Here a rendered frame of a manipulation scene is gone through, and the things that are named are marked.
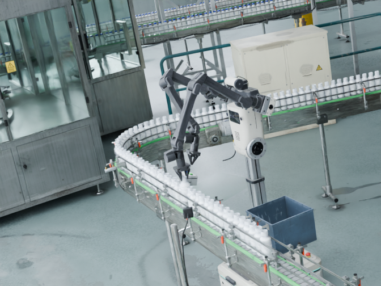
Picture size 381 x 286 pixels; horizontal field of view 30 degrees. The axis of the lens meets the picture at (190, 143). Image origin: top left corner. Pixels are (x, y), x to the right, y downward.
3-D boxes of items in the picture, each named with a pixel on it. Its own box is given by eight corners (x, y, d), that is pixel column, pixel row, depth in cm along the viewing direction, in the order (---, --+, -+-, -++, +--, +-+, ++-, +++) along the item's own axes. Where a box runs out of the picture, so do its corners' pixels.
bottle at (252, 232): (261, 247, 398) (256, 220, 393) (263, 251, 392) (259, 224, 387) (250, 249, 397) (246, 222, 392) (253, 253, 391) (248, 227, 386)
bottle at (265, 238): (262, 256, 387) (257, 229, 382) (272, 254, 387) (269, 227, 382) (263, 261, 381) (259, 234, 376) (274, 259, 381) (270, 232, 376)
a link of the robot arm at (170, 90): (170, 75, 486) (162, 80, 495) (164, 78, 483) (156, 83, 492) (203, 128, 490) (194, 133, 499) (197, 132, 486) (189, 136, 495)
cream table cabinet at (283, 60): (321, 111, 953) (310, 24, 916) (338, 123, 894) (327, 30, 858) (242, 128, 942) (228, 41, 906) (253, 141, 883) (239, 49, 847)
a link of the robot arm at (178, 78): (167, 64, 488) (160, 68, 496) (164, 81, 483) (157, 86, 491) (220, 87, 508) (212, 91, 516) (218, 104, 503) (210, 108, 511)
